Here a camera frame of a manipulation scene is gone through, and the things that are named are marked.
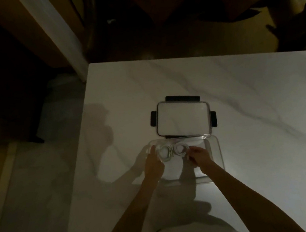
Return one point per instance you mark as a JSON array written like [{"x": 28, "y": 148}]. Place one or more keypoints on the person's left hand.
[{"x": 153, "y": 167}]

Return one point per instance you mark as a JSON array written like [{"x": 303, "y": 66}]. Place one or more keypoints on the person's right hand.
[{"x": 202, "y": 160}]

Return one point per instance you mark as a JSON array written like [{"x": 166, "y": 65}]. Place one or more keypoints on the person's left fingers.
[{"x": 152, "y": 153}]

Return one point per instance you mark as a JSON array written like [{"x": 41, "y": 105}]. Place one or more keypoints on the person's right fingers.
[{"x": 194, "y": 155}]

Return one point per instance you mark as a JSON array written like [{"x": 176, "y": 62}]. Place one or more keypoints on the person's left forearm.
[{"x": 132, "y": 213}]

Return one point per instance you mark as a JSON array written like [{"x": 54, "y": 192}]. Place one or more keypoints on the person's right forearm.
[{"x": 247, "y": 200}]

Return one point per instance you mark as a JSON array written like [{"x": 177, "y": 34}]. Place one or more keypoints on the clear plastic storage container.
[{"x": 211, "y": 166}]

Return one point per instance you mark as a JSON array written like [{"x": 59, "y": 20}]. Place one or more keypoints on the clear lid with black clips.
[{"x": 182, "y": 117}]

